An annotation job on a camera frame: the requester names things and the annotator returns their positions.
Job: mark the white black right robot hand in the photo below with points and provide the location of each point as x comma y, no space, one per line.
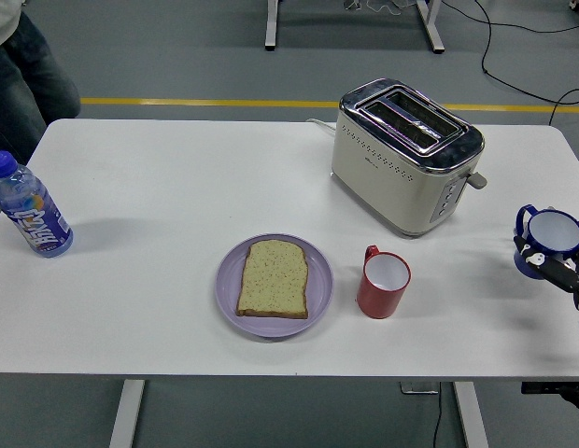
560,273

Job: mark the blue enamel cup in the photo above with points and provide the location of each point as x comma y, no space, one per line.
551,231

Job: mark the red enamel cup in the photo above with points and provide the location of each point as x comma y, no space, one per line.
378,301

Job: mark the white background desk leg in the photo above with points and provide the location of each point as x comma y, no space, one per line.
271,28
432,28

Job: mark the slice of toast bread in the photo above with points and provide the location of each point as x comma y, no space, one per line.
273,280

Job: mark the black table control panel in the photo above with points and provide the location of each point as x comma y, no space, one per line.
541,388

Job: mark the white table leg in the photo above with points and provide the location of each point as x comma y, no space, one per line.
471,420
126,415

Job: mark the cream and chrome toaster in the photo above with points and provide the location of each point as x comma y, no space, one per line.
387,186

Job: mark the purple round plate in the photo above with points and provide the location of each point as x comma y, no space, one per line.
320,280

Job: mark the plastic bottle with blue label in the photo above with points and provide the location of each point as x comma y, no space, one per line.
37,224

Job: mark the person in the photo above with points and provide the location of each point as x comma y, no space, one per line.
18,70

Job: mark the grey under-table bracket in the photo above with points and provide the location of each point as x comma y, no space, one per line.
418,388

